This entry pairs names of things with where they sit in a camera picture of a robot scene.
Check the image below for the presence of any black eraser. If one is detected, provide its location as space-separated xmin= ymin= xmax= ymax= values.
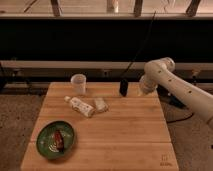
xmin=119 ymin=79 xmax=128 ymax=97

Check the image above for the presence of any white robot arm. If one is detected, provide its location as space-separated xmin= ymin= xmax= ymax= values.
xmin=139 ymin=57 xmax=213 ymax=129

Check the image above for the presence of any small wrapped white packet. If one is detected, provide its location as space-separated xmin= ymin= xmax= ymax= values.
xmin=94 ymin=98 xmax=108 ymax=113

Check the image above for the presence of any white plastic bottle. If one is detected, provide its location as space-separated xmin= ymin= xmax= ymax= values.
xmin=64 ymin=96 xmax=95 ymax=118

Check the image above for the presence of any clear plastic cup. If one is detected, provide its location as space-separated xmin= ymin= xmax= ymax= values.
xmin=71 ymin=74 xmax=86 ymax=95

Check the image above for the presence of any red object in bowl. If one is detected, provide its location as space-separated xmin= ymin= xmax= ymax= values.
xmin=54 ymin=130 xmax=64 ymax=149

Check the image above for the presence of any green bowl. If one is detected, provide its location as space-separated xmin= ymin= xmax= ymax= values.
xmin=36 ymin=121 xmax=75 ymax=160

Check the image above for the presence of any black cable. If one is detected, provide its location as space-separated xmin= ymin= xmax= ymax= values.
xmin=119 ymin=11 xmax=157 ymax=80

